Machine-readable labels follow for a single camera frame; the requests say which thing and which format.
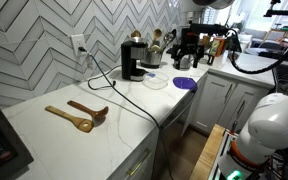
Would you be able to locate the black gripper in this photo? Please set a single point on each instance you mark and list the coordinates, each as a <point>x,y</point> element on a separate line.
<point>190,40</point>

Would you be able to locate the purple bowl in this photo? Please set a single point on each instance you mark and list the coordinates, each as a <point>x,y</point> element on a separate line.
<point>184,82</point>

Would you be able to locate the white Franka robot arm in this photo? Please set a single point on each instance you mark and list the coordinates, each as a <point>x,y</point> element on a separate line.
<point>277,123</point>

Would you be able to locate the black stove top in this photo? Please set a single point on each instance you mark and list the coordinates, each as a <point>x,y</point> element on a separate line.
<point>287,78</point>

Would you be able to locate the steel ladle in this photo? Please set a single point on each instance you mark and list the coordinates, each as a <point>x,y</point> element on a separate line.
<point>172,34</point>

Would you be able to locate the steel utensil crock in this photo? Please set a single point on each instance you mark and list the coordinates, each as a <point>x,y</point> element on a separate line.
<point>150,59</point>

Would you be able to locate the wooden spoon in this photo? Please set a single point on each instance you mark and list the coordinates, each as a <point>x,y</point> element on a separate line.
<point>157,33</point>
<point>136,33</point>

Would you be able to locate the white base cabinet doors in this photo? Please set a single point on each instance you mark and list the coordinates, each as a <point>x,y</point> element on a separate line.
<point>214,100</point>

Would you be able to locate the grey sofa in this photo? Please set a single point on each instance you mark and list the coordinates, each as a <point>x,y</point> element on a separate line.
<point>255,34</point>

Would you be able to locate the wooden board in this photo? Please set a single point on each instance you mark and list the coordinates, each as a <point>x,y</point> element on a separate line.
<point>207,156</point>

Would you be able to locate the dark wooden ladle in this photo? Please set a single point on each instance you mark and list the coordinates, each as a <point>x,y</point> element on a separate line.
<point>99,113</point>

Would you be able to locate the light wooden slotted spatula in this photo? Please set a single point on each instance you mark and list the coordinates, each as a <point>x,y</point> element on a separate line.
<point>82,124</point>

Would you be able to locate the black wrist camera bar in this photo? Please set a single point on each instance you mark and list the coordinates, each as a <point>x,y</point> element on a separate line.
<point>207,29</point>

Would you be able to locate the metal robot mounting frame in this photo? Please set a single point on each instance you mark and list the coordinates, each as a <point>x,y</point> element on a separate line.
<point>225,146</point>

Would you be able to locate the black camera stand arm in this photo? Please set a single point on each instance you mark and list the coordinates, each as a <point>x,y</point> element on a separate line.
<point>284,13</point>

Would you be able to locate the white wall outlet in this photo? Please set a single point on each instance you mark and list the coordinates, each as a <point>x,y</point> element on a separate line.
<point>77,41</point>

